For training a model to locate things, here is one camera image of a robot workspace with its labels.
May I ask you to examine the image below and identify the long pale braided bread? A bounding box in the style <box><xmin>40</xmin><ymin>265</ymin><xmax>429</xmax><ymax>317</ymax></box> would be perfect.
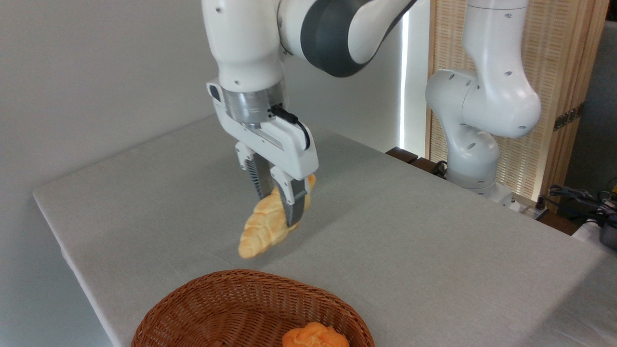
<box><xmin>238</xmin><ymin>173</ymin><xmax>317</xmax><ymax>259</ymax></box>

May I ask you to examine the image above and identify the silver wrist flange ring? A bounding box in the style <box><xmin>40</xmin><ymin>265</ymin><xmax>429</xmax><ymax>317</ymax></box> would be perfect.
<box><xmin>221</xmin><ymin>80</ymin><xmax>290</xmax><ymax>129</ymax></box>

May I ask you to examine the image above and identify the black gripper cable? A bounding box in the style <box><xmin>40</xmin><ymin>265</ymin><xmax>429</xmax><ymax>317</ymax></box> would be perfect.
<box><xmin>269</xmin><ymin>105</ymin><xmax>312</xmax><ymax>150</ymax></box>

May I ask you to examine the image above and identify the white power strip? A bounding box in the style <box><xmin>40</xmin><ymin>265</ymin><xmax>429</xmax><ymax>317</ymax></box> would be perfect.
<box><xmin>510</xmin><ymin>193</ymin><xmax>550</xmax><ymax>221</ymax></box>

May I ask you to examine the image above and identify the brown wicker basket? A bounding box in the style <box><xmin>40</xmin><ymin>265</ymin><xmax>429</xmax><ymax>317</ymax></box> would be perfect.
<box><xmin>131</xmin><ymin>269</ymin><xmax>376</xmax><ymax>347</ymax></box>

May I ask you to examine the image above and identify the round orange bread roll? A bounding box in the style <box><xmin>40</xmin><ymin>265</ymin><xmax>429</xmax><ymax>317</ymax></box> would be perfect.
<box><xmin>282</xmin><ymin>322</ymin><xmax>350</xmax><ymax>347</ymax></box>

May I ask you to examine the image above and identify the dark wooden side table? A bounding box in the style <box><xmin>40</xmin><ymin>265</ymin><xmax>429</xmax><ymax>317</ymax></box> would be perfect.
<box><xmin>385</xmin><ymin>147</ymin><xmax>448</xmax><ymax>180</ymax></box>

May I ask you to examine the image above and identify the vertical white light strip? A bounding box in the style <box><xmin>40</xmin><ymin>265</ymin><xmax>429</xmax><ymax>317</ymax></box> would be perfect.
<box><xmin>399</xmin><ymin>10</ymin><xmax>411</xmax><ymax>150</ymax></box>

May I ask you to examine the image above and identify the grey tablecloth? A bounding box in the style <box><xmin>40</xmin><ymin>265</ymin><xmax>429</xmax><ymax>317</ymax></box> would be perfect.
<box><xmin>33</xmin><ymin>113</ymin><xmax>617</xmax><ymax>347</ymax></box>

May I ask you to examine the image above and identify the black cable bundle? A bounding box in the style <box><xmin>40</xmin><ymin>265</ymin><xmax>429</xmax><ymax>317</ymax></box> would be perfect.
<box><xmin>537</xmin><ymin>177</ymin><xmax>617</xmax><ymax>227</ymax></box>

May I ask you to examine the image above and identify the wooden slatted screen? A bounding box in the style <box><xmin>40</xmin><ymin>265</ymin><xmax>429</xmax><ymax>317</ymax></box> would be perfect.
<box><xmin>426</xmin><ymin>0</ymin><xmax>611</xmax><ymax>209</ymax></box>

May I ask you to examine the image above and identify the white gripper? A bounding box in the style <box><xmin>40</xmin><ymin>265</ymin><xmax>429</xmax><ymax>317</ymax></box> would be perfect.
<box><xmin>206</xmin><ymin>82</ymin><xmax>320</xmax><ymax>227</ymax></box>

